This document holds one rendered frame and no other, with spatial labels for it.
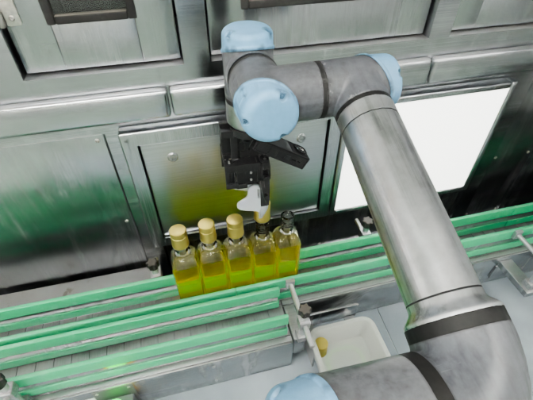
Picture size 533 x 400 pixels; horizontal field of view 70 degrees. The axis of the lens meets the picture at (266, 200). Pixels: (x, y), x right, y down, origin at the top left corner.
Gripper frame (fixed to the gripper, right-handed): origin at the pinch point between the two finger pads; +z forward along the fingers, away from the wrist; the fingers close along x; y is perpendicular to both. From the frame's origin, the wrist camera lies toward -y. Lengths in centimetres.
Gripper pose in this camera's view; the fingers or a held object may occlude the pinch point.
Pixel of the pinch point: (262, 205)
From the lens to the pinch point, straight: 78.2
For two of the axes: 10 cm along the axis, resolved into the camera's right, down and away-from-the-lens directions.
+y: -9.8, 1.4, -1.6
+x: 2.1, 6.7, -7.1
